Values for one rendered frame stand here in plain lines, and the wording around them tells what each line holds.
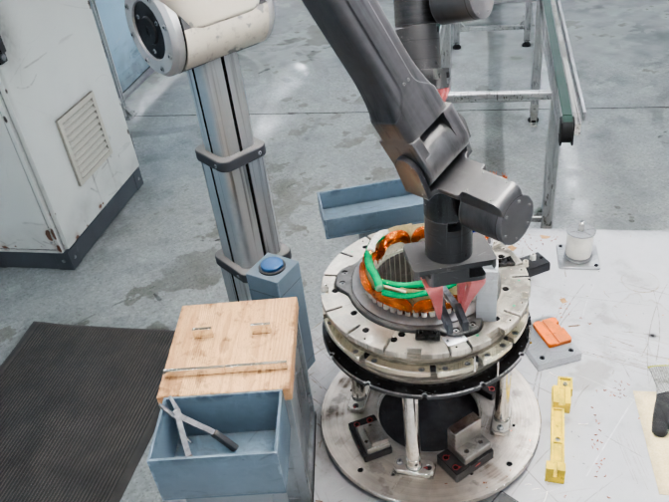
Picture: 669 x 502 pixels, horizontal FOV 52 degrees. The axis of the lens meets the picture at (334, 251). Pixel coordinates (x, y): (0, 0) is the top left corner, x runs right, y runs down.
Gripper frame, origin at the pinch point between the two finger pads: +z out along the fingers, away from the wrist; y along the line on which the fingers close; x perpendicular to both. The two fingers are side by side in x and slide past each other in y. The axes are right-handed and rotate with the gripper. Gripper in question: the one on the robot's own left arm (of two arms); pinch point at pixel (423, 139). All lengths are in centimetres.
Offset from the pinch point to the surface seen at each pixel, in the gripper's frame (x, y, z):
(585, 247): -23, 64, 32
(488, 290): -8.1, -1.5, 20.8
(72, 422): 143, 82, 97
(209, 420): 30.4, -14.1, 36.8
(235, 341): 29.4, -5.3, 28.1
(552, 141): -14, 183, 21
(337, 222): 22.4, 27.6, 17.1
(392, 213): 12.7, 31.8, 16.5
